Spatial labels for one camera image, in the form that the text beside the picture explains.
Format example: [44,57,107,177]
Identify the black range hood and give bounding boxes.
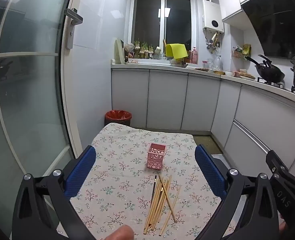
[241,0,295,58]

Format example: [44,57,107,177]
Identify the glass jars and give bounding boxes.
[207,56,223,72]

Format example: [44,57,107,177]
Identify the pink perforated utensil basket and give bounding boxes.
[144,143,167,171]

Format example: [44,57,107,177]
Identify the gas stove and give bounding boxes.
[256,77,295,96]

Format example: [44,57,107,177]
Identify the white kitchen countertop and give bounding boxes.
[111,59,295,105]

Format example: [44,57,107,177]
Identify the pale cutting board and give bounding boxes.
[112,38,125,65]

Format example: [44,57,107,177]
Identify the row of sprouting garlic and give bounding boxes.
[134,40,154,59]

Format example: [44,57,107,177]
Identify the wall rack with packets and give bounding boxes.
[233,44,252,60]

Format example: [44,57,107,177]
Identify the person's left hand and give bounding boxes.
[105,225,134,240]

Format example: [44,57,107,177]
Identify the frosted glass door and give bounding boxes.
[0,0,79,240]

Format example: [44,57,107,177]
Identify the black chopstick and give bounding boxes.
[151,175,157,207]

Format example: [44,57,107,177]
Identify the grey door handle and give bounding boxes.
[64,8,83,50]

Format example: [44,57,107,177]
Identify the hanging wooden rolling pin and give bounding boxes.
[211,32,218,53]

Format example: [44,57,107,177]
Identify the white upper cabinet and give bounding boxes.
[216,0,280,29]

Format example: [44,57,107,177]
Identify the floral tablecloth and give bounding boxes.
[57,123,238,240]

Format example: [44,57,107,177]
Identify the kitchen window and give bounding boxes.
[127,0,195,55]

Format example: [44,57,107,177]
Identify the yellow cloth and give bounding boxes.
[166,44,189,58]

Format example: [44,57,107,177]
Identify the pile of wooden chopsticks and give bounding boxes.
[144,174,182,237]

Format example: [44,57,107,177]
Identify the black wok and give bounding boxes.
[245,54,285,83]

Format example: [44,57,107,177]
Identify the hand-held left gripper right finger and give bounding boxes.
[195,144,280,240]

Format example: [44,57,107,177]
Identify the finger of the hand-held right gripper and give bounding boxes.
[266,150,289,180]

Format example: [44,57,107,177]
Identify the plate of food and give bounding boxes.
[238,71,256,80]

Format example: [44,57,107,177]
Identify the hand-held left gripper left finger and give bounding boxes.
[12,145,97,240]

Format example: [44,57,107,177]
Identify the red-lined trash bin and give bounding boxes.
[105,110,132,127]

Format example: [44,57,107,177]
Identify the white water heater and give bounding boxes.
[202,0,225,33]

